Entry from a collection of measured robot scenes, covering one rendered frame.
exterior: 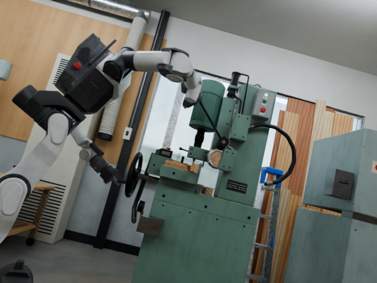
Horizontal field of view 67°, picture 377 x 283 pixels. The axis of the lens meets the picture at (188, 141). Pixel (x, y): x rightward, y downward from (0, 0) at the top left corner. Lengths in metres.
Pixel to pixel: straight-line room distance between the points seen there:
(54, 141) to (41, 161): 0.11
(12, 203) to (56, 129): 0.36
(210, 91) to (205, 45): 1.77
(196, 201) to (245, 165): 0.37
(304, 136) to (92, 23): 2.73
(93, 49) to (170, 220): 0.96
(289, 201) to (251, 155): 1.48
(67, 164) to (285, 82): 2.58
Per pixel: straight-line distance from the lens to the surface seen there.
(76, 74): 1.47
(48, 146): 1.44
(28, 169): 1.47
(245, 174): 1.71
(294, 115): 3.42
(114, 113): 3.07
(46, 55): 3.63
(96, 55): 1.51
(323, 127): 3.60
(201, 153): 1.76
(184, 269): 1.62
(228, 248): 1.61
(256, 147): 1.74
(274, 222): 2.61
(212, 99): 1.79
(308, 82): 3.76
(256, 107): 1.73
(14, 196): 1.43
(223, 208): 1.58
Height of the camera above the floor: 0.82
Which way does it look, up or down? 9 degrees up
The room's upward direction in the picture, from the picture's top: 14 degrees clockwise
